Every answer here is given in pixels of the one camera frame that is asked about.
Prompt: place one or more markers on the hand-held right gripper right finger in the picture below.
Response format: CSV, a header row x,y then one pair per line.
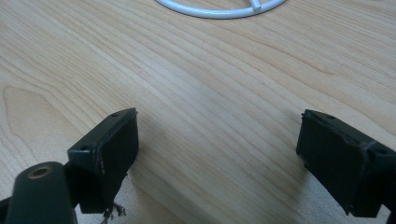
x,y
339,161

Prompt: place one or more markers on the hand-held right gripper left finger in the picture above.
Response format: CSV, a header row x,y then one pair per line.
x,y
107,158

